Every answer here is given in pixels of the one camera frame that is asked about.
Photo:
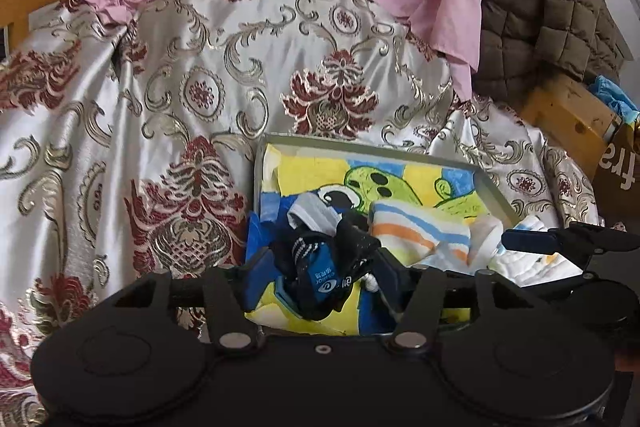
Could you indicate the white muslin cloth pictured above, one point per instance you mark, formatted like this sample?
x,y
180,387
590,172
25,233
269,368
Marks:
x,y
530,267

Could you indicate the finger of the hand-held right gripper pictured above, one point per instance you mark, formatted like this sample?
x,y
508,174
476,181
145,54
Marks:
x,y
527,240

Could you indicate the brown quilted jacket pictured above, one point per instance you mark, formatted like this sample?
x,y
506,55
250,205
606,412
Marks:
x,y
540,22

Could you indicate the grey tray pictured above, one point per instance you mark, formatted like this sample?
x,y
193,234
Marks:
x,y
492,194

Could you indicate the black and blue sock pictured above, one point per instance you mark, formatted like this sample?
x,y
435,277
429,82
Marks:
x,y
320,279

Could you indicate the striped yellow sock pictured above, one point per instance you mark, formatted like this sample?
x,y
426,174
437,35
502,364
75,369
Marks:
x,y
415,232

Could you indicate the grey cloth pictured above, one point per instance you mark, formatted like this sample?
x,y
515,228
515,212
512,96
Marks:
x,y
310,212

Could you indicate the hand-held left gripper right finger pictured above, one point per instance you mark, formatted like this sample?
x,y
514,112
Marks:
x,y
392,287

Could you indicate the brown pillow with white print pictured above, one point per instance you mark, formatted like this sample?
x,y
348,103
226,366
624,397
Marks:
x,y
620,187

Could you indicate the cardboard box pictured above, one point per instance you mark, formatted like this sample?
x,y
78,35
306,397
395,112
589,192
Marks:
x,y
565,117

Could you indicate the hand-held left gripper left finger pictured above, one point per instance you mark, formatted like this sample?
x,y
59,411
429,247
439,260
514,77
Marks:
x,y
260,279

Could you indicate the wooden bed rail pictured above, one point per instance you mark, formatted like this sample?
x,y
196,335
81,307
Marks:
x,y
30,4

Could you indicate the floral satin blanket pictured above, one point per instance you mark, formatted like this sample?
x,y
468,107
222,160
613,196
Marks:
x,y
150,107

